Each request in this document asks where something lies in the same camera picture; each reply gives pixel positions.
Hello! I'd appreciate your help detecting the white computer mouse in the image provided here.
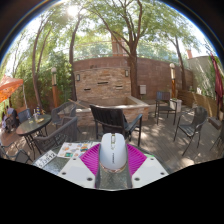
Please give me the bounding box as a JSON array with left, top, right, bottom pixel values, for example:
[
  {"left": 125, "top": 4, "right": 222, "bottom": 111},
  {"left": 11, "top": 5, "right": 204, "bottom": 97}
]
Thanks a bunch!
[{"left": 98, "top": 132, "right": 129, "bottom": 174}]

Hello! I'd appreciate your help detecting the round dark patio table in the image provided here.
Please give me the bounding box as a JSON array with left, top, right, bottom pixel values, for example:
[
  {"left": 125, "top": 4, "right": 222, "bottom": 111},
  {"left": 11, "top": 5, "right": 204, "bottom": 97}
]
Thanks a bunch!
[{"left": 15, "top": 113, "right": 53, "bottom": 151}]

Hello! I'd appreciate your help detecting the wooden lamp post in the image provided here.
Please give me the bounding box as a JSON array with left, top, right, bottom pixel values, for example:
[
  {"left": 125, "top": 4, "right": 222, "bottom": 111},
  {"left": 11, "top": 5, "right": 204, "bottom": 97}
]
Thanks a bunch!
[
  {"left": 50, "top": 67, "right": 60, "bottom": 108},
  {"left": 169, "top": 62, "right": 177, "bottom": 99}
]

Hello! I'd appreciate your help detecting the stone brick fountain wall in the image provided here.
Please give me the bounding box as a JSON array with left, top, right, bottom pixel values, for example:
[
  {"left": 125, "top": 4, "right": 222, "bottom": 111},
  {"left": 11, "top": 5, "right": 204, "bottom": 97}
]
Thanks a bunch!
[{"left": 73, "top": 56, "right": 151, "bottom": 126}]

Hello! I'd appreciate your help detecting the black metal mesh chair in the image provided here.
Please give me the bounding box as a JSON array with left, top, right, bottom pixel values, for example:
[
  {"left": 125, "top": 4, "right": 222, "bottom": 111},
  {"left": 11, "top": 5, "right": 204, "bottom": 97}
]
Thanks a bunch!
[
  {"left": 0, "top": 141, "right": 34, "bottom": 164},
  {"left": 173, "top": 105, "right": 209, "bottom": 156}
]

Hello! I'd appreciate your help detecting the blue chair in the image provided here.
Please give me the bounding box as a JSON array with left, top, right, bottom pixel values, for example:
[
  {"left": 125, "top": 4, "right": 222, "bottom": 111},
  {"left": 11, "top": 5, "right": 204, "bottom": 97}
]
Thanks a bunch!
[{"left": 17, "top": 108, "right": 33, "bottom": 124}]

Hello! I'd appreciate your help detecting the white square planter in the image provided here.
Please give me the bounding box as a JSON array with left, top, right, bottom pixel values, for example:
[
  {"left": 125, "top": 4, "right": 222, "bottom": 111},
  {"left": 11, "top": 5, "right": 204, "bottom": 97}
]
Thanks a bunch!
[{"left": 169, "top": 98, "right": 183, "bottom": 113}]

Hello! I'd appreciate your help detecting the white licence plate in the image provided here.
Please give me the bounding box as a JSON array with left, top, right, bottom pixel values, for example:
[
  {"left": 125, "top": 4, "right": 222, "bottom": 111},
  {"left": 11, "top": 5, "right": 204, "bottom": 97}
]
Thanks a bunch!
[{"left": 33, "top": 149, "right": 58, "bottom": 169}]

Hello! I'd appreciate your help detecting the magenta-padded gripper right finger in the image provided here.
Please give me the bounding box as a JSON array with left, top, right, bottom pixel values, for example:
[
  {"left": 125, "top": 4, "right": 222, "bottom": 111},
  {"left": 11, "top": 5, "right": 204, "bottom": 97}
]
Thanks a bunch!
[{"left": 125, "top": 143, "right": 170, "bottom": 189}]

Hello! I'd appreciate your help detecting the large brown-trunked tree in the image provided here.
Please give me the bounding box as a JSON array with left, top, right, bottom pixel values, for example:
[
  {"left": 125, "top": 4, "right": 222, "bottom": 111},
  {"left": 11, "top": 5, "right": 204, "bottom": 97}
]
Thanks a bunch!
[{"left": 86, "top": 0, "right": 158, "bottom": 99}]

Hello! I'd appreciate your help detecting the colourful sticker sheet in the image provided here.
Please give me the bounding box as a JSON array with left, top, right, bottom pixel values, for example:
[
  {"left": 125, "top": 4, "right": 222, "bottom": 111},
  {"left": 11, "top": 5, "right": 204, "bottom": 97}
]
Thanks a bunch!
[{"left": 57, "top": 141, "right": 101, "bottom": 159}]

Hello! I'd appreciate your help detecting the person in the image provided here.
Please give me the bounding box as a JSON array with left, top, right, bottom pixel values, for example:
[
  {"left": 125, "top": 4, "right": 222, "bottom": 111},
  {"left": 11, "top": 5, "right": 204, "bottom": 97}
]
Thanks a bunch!
[{"left": 1, "top": 105, "right": 18, "bottom": 133}]

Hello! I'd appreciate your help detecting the closed red parasol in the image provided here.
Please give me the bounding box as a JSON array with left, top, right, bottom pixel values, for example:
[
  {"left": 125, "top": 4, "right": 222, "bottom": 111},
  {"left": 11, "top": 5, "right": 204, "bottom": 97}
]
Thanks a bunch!
[{"left": 209, "top": 53, "right": 224, "bottom": 118}]

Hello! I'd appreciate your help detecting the black slatted wooden chair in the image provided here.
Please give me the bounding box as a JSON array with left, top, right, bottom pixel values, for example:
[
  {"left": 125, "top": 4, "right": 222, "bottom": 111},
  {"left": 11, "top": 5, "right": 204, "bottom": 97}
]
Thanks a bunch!
[{"left": 89, "top": 104, "right": 144, "bottom": 148}]

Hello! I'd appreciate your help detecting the orange parasol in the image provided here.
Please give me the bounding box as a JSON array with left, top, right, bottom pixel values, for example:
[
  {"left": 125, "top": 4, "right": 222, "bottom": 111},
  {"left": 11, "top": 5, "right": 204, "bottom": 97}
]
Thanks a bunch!
[{"left": 0, "top": 74, "right": 25, "bottom": 104}]

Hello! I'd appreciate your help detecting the black wicker chair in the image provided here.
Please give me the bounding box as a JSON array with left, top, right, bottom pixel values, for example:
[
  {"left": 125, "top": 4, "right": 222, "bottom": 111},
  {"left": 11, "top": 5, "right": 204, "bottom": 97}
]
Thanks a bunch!
[
  {"left": 51, "top": 101, "right": 78, "bottom": 129},
  {"left": 33, "top": 115, "right": 79, "bottom": 154}
]

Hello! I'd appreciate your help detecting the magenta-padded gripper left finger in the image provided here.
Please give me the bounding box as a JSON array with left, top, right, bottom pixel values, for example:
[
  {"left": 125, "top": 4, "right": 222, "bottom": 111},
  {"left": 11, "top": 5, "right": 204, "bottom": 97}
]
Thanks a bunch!
[{"left": 56, "top": 143, "right": 101, "bottom": 190}]

